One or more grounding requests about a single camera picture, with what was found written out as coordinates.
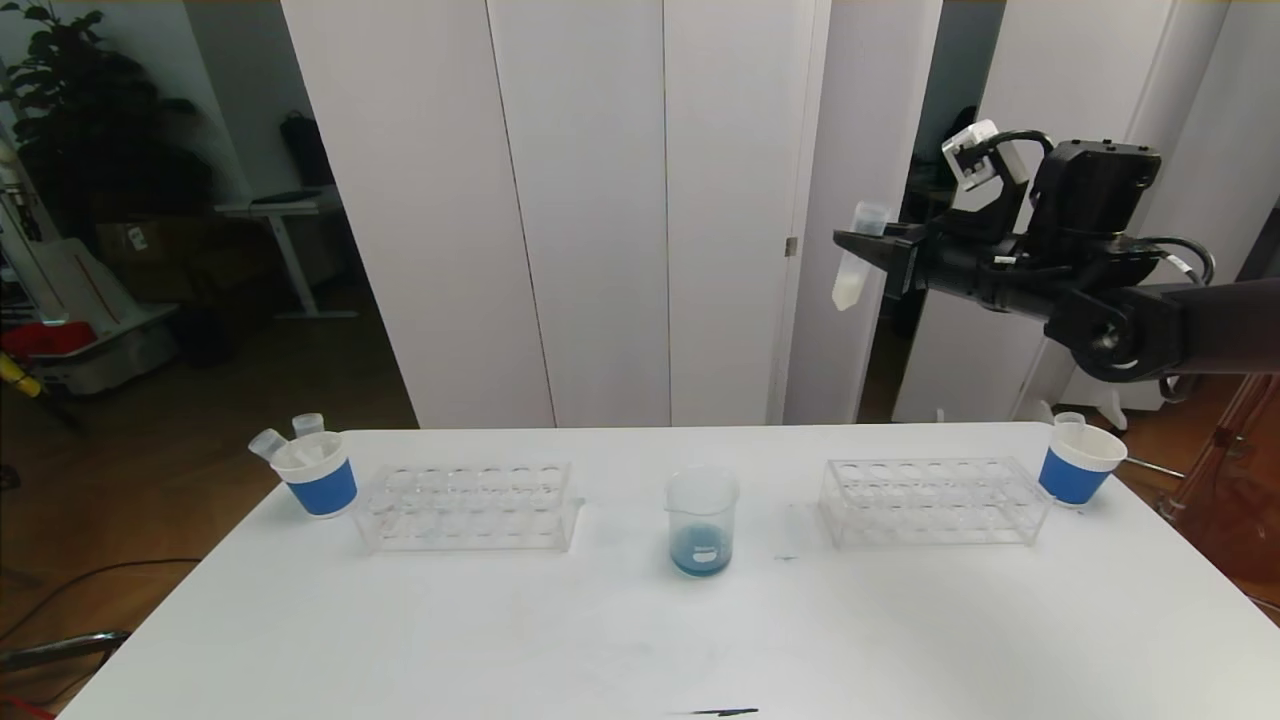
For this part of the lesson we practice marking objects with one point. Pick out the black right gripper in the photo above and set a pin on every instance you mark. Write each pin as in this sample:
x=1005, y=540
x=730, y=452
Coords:
x=908, y=262

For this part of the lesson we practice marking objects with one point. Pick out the test tube with yellowish pigment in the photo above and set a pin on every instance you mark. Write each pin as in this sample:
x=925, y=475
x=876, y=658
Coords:
x=850, y=285

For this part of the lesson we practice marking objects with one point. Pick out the clear graduated plastic test tube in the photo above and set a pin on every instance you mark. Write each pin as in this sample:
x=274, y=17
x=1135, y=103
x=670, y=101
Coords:
x=1067, y=425

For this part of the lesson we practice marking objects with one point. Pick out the test tube with blue pigment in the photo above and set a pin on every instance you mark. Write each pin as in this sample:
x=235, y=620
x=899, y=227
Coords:
x=308, y=424

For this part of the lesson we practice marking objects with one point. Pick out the test tube with red pigment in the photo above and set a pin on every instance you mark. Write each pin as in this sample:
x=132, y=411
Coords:
x=267, y=443

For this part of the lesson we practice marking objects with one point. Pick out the clear acrylic test tube rack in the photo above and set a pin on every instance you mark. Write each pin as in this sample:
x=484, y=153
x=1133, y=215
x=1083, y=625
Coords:
x=930, y=505
x=470, y=505

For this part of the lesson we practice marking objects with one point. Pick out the clear plastic beaker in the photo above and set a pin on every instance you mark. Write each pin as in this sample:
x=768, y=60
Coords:
x=700, y=550

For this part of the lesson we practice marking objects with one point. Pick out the white folding partition screen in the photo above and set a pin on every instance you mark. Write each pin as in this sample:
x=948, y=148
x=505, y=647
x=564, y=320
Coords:
x=600, y=200
x=1220, y=100
x=1000, y=60

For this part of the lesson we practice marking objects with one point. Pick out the white partition foot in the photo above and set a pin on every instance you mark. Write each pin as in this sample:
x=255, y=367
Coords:
x=1112, y=412
x=1035, y=412

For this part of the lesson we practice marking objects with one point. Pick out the blue banded white paper cup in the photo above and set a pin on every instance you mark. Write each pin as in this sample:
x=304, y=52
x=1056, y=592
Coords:
x=1072, y=480
x=323, y=490

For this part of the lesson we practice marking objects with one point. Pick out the black backpack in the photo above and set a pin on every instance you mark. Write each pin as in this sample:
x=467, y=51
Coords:
x=307, y=152

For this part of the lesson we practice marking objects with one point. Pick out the white standing desk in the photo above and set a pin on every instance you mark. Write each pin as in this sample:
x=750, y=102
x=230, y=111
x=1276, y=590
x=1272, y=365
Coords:
x=288, y=208

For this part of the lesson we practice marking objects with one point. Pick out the black bin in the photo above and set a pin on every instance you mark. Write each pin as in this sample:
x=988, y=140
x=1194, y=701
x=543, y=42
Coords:
x=205, y=337

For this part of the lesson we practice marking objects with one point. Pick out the brown cardboard box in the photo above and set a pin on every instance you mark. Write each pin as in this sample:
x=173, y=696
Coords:
x=150, y=242

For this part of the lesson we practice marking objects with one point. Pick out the green potted plant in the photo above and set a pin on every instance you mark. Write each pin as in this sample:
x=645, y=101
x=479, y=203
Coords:
x=90, y=130

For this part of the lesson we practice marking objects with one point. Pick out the white machine base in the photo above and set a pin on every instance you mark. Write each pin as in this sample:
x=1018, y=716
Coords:
x=80, y=290

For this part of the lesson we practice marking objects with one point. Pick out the red flat object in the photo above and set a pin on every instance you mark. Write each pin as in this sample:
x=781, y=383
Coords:
x=45, y=342

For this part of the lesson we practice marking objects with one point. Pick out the yellow object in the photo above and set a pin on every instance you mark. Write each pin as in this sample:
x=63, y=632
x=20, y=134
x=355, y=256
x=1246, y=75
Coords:
x=20, y=378

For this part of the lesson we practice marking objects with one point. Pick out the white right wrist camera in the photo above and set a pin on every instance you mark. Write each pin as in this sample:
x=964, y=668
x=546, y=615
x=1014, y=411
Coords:
x=975, y=155

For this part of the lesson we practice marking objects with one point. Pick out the metal frame stand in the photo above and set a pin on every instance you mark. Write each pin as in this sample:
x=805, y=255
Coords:
x=1235, y=520

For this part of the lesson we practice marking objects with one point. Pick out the metal chair frame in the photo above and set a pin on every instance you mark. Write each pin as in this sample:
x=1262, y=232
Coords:
x=70, y=645

